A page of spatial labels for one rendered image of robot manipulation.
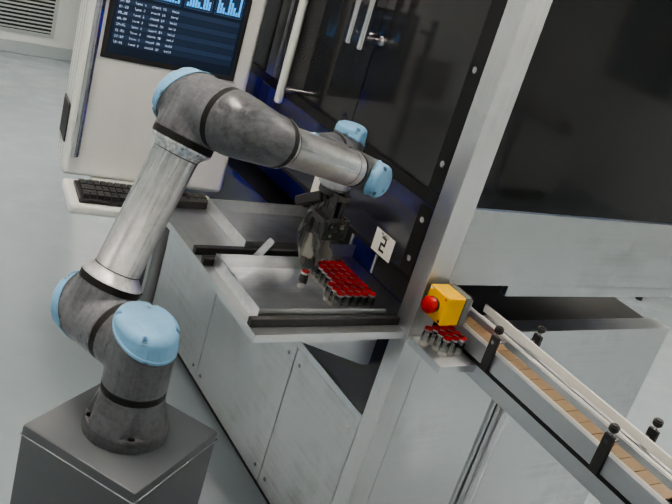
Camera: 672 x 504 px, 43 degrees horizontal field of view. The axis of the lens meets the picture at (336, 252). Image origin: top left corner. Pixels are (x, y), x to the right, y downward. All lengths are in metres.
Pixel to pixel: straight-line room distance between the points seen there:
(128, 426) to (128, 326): 0.18
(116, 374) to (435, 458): 1.12
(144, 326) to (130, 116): 1.23
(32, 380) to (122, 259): 1.61
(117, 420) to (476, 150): 0.93
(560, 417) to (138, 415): 0.85
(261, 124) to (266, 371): 1.29
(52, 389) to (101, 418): 1.54
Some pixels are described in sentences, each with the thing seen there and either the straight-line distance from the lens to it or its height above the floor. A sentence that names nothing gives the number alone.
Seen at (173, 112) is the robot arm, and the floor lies 1.34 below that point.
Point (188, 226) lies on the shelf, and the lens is 2.25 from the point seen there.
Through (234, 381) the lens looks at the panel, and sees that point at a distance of 2.80.
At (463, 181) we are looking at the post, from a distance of 1.88.
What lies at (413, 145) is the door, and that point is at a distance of 2.04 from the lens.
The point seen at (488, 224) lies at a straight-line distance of 1.98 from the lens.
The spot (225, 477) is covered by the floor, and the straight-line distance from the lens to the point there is 2.83.
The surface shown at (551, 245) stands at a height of 1.13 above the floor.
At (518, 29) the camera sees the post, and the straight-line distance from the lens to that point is 1.82.
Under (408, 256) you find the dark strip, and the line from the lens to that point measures 2.01.
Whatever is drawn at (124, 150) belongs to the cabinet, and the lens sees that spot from 2.64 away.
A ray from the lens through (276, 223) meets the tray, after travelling 2.41.
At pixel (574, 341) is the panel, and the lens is 2.44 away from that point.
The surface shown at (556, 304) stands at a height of 0.86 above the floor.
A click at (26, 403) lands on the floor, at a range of 2.99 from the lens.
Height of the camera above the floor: 1.74
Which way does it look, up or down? 22 degrees down
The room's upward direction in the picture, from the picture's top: 17 degrees clockwise
